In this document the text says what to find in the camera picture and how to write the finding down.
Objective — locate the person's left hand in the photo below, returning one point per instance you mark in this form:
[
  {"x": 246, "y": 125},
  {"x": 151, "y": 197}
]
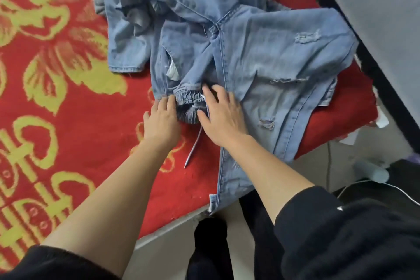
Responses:
[{"x": 162, "y": 128}]

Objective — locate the person's right hand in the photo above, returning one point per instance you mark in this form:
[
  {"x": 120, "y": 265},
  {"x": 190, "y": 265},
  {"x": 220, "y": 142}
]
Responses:
[{"x": 224, "y": 122}]

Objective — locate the person's left middle finger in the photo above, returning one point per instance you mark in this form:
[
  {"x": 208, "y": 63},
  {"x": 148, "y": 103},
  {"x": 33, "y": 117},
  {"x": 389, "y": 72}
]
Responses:
[{"x": 163, "y": 104}]

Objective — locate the person's left little finger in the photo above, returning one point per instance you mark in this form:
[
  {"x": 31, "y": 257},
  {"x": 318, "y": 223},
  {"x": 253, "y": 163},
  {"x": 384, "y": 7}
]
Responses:
[{"x": 147, "y": 118}]

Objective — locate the person's right middle finger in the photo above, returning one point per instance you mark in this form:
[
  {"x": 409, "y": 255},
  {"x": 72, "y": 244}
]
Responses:
[{"x": 221, "y": 94}]

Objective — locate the person's right thumb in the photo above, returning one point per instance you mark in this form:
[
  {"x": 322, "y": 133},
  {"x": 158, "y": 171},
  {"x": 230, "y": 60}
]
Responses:
[{"x": 204, "y": 125}]

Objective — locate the light blue ripped jeans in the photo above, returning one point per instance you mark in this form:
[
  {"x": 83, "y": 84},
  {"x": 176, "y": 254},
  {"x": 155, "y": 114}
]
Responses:
[{"x": 262, "y": 53}]

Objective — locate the person's left forearm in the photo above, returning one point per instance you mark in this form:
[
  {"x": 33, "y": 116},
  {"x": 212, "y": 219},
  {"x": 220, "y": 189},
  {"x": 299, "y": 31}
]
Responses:
[{"x": 114, "y": 201}]

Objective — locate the person's right forearm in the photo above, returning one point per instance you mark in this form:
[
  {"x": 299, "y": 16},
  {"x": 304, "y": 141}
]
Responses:
[{"x": 272, "y": 174}]

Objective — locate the red and gold patterned cloth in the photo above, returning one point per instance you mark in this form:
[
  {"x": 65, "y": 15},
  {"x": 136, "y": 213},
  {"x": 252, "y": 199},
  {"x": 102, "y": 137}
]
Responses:
[{"x": 65, "y": 92}]

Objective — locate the black trousers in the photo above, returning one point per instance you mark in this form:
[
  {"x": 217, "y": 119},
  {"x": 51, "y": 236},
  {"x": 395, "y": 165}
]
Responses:
[{"x": 262, "y": 240}]

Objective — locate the white paper scrap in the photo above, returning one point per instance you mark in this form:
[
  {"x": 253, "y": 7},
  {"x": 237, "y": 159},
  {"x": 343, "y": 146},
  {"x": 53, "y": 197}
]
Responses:
[
  {"x": 381, "y": 119},
  {"x": 349, "y": 138}
]

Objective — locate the black trim strip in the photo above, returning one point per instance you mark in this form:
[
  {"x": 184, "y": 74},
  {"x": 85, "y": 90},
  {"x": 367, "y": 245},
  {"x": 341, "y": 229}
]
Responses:
[{"x": 377, "y": 69}]

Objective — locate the pale blue cylindrical bottle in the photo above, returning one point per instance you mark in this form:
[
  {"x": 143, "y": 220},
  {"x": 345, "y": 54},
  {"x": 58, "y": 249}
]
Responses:
[{"x": 371, "y": 170}]

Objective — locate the black long-sleeved top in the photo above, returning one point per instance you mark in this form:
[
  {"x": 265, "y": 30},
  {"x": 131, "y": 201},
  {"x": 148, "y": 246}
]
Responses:
[{"x": 344, "y": 240}]

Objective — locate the purple object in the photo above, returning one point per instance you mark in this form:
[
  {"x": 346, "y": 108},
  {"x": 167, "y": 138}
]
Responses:
[{"x": 414, "y": 159}]

